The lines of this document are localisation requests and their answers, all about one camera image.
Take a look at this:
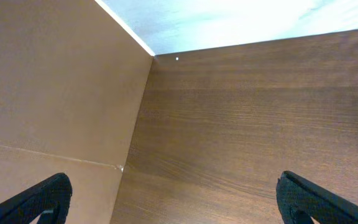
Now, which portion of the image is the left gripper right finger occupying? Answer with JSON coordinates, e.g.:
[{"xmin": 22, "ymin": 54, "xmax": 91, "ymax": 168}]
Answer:
[{"xmin": 276, "ymin": 170, "xmax": 358, "ymax": 224}]

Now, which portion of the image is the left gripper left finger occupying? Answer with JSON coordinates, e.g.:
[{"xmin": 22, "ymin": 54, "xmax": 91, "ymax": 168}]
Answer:
[{"xmin": 0, "ymin": 172, "xmax": 73, "ymax": 224}]

